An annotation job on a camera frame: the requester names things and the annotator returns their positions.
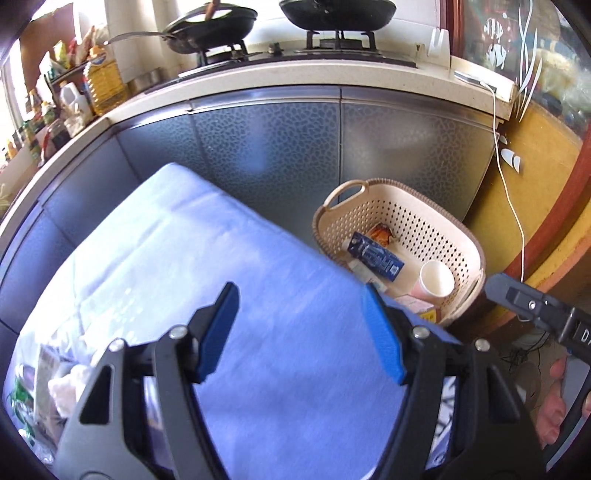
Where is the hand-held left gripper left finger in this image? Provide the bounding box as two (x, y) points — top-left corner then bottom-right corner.
(55, 281), (241, 480)

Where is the beige plastic basket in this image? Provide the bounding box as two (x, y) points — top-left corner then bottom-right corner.
(312, 178), (486, 329)

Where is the blue printed tablecloth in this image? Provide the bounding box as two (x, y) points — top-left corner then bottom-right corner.
(2, 161), (462, 480)

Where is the yellow brown box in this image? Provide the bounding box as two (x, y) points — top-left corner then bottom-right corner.
(394, 295), (441, 326)

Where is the black gas stove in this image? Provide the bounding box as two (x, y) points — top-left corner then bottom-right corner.
(178, 30), (419, 79)

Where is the black frying pan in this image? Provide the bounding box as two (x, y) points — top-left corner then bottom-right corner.
(279, 0), (398, 31)

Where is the red snack packet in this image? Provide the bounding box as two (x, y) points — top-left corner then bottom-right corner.
(368, 222), (394, 246)

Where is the dark blue carton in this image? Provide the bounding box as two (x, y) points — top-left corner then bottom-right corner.
(346, 231), (406, 282)

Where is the kitchen counter cabinet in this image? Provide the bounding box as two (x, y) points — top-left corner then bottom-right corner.
(0, 46), (513, 352)

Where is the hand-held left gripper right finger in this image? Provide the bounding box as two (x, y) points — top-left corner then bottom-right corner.
(362, 284), (548, 480)

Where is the green drink can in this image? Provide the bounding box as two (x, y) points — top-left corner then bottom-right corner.
(7, 362), (38, 416)

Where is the white plastic holder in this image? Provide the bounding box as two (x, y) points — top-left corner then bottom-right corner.
(427, 28), (451, 60)

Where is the white phone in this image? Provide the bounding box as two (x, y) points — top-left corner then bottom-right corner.
(454, 69), (498, 92)

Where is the person's right hand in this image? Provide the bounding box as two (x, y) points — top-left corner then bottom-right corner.
(538, 357), (568, 448)

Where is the white paper cup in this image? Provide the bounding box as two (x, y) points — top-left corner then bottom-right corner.
(411, 260), (456, 300)

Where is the wooden sliding door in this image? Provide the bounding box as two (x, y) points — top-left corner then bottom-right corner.
(450, 0), (591, 324)

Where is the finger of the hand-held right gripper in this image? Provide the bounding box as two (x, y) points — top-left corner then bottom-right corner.
(485, 273), (575, 333)

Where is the white tissue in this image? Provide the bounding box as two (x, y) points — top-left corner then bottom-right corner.
(47, 364), (100, 416)

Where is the black wok with steel handle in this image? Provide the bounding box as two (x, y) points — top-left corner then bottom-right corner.
(104, 0), (258, 55)

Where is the white cable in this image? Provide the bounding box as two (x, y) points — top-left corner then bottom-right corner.
(480, 80), (532, 324)

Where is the white plastic jug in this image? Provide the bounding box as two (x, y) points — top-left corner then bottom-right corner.
(59, 82), (93, 125)

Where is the yellow cooking oil bottle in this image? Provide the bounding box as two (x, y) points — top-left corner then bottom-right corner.
(83, 44), (129, 116)

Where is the cluster of condiment bottles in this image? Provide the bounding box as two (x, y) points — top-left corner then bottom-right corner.
(0, 39), (100, 162)

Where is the small steel pot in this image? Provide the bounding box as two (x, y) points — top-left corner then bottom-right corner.
(127, 68), (164, 97)

